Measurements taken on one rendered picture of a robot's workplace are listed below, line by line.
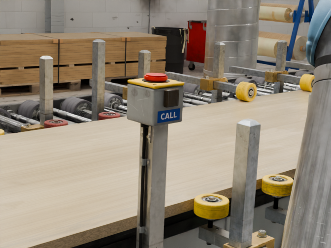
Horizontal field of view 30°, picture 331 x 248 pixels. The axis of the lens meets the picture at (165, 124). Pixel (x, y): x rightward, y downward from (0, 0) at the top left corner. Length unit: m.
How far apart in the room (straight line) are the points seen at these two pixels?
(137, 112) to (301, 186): 0.34
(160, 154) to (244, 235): 0.33
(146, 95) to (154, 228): 0.24
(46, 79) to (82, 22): 7.11
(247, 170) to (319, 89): 0.43
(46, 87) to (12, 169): 0.64
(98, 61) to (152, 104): 1.33
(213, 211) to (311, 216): 0.60
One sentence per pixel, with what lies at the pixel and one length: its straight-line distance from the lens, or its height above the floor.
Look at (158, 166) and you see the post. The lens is 1.07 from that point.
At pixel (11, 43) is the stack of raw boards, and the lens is 7.42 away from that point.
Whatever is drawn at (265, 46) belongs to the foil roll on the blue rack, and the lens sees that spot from 8.62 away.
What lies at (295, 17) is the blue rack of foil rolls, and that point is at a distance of 8.51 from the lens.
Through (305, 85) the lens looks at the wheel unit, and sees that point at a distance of 3.01.
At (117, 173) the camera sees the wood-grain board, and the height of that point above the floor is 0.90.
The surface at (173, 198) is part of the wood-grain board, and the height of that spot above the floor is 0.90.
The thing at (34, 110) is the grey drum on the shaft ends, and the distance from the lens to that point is 2.69.
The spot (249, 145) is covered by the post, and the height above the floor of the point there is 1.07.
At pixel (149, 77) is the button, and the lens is 1.03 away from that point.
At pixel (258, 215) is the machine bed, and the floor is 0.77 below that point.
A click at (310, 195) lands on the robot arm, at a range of 0.82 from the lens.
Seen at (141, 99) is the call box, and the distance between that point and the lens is 1.03.
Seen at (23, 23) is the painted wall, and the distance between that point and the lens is 8.88.
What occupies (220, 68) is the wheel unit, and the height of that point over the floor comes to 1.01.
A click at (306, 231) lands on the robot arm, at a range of 0.82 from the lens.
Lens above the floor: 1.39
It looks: 13 degrees down
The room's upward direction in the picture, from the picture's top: 2 degrees clockwise
